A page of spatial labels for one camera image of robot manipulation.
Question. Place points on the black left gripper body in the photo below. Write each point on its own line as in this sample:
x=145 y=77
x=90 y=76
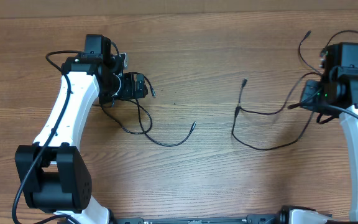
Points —
x=127 y=90

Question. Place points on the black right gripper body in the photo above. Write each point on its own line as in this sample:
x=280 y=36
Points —
x=312 y=94

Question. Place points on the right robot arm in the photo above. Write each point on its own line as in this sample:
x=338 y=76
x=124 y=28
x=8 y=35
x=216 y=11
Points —
x=336 y=96

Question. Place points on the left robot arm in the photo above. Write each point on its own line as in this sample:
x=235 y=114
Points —
x=54 y=177

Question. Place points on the brown cardboard backdrop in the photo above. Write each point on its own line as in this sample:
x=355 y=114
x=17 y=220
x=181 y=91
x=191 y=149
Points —
x=66 y=8

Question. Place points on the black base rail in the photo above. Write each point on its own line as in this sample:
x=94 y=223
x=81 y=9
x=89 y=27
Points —
x=280 y=217

